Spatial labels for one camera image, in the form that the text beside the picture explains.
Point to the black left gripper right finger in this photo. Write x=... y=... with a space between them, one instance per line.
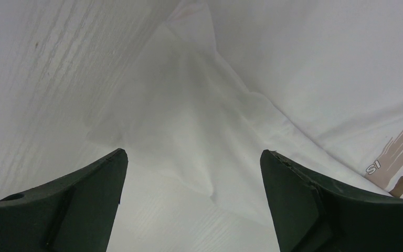
x=314 y=212

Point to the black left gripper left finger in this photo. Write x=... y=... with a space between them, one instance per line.
x=75 y=212

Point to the white printed t-shirt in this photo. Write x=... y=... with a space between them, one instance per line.
x=320 y=82

